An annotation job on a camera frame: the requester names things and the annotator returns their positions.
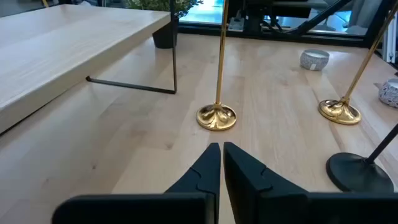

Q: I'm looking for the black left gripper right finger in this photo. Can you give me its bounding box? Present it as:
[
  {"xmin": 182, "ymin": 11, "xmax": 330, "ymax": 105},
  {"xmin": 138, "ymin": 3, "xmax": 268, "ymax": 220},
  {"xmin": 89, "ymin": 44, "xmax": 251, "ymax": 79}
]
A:
[{"xmin": 223, "ymin": 142, "xmax": 398, "ymax": 224}]

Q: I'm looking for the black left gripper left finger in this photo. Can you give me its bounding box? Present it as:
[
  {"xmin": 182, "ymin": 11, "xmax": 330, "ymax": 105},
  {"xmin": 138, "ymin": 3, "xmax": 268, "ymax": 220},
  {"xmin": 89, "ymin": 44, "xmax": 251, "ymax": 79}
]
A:
[{"xmin": 52, "ymin": 142, "xmax": 221, "ymax": 224}]

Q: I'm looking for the tall gold candlestick holder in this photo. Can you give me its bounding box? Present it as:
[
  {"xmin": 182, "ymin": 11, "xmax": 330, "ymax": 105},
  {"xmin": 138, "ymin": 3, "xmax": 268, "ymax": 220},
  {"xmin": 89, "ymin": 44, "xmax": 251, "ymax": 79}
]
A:
[
  {"xmin": 318, "ymin": 1, "xmax": 398, "ymax": 126},
  {"xmin": 196, "ymin": 0, "xmax": 238, "ymax": 131}
]

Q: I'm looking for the tall black candlestick holder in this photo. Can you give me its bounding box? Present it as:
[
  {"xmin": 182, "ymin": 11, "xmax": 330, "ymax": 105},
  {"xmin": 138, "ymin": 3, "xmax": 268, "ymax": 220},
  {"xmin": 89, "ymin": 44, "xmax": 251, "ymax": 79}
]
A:
[{"xmin": 325, "ymin": 123, "xmax": 398, "ymax": 194}]

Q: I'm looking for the grey speckled candle tin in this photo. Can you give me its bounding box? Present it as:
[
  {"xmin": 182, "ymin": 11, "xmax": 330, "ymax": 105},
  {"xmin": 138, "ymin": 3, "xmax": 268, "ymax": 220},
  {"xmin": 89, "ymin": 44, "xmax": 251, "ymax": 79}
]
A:
[{"xmin": 299, "ymin": 49, "xmax": 330, "ymax": 72}]

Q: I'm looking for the terrazzo pattern candle tin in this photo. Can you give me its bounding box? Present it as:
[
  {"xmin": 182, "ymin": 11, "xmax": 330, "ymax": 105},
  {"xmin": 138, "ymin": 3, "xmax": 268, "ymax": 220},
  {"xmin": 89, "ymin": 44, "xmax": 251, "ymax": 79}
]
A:
[{"xmin": 377, "ymin": 78, "xmax": 398, "ymax": 109}]

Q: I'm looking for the green plant in black pot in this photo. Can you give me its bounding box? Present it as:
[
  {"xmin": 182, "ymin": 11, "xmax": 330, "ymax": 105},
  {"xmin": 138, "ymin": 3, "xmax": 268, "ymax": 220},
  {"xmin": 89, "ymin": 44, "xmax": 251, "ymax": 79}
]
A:
[{"xmin": 126, "ymin": 0, "xmax": 203, "ymax": 50}]

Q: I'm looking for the light wooden shelf riser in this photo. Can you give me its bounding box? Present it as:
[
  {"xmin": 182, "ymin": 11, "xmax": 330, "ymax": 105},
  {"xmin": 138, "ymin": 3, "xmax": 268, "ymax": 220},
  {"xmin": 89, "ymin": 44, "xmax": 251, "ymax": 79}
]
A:
[{"xmin": 0, "ymin": 0, "xmax": 178, "ymax": 136}]

